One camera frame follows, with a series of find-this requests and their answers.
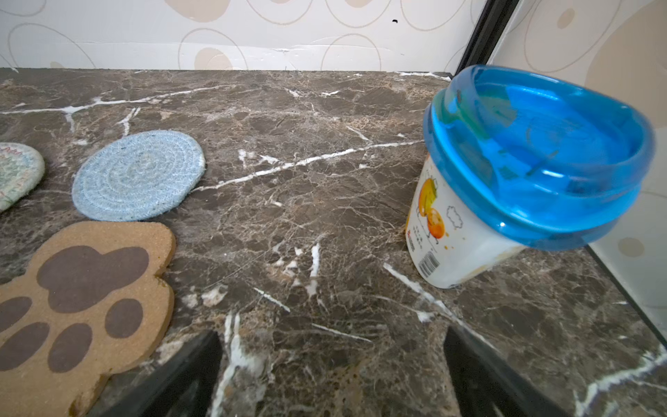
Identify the cork paw print coaster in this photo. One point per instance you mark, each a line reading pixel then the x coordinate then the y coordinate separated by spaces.
pixel 91 304

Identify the blue lidded white jar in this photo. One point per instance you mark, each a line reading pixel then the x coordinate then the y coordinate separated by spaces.
pixel 518 160

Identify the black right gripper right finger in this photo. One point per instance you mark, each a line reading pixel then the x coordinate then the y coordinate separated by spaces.
pixel 485 385

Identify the blue woven round coaster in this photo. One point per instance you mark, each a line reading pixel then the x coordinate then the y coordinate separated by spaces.
pixel 138 177

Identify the multicolour woven round coaster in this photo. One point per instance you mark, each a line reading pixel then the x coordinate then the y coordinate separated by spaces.
pixel 22 169

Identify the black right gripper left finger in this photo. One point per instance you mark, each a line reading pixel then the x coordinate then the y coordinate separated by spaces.
pixel 191 373

